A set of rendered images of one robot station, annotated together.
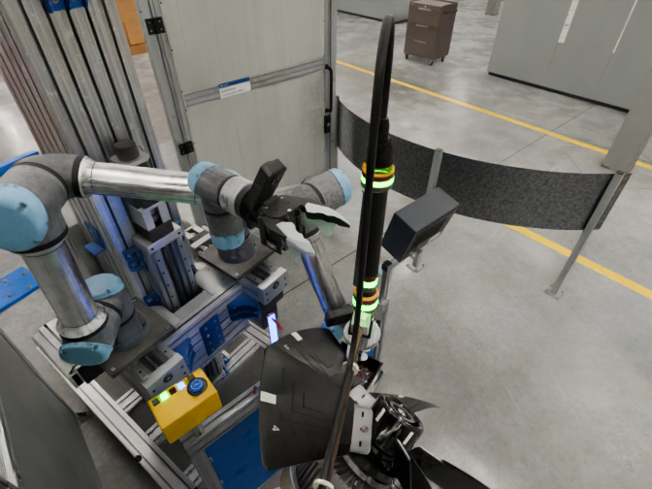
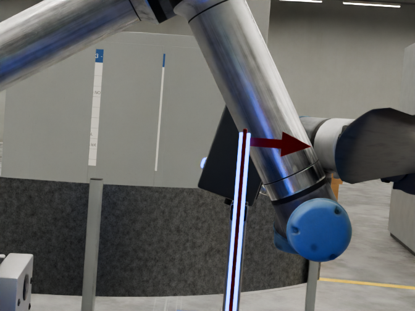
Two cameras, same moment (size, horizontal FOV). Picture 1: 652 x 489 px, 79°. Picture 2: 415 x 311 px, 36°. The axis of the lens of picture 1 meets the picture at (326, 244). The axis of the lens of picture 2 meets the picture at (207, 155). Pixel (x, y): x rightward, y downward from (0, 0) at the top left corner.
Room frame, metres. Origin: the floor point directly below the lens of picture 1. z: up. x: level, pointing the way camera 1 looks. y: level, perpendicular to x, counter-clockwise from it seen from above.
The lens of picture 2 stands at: (0.31, 0.61, 1.20)
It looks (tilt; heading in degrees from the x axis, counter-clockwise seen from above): 3 degrees down; 315
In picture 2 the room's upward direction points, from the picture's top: 4 degrees clockwise
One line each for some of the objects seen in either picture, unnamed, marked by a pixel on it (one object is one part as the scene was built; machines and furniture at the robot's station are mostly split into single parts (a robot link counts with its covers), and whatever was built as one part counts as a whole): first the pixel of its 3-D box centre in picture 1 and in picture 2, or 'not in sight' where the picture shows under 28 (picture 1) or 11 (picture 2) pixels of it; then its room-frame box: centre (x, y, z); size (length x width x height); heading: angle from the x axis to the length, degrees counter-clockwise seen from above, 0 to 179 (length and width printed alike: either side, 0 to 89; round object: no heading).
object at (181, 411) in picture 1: (186, 406); not in sight; (0.54, 0.39, 1.02); 0.16 x 0.10 x 0.11; 131
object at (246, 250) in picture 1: (236, 241); not in sight; (1.17, 0.35, 1.09); 0.15 x 0.15 x 0.10
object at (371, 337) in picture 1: (362, 323); not in sight; (0.45, -0.07, 1.50); 0.09 x 0.07 x 0.10; 166
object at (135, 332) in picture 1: (118, 322); not in sight; (0.77, 0.65, 1.09); 0.15 x 0.15 x 0.10
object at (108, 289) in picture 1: (105, 299); not in sight; (0.77, 0.65, 1.20); 0.13 x 0.12 x 0.14; 7
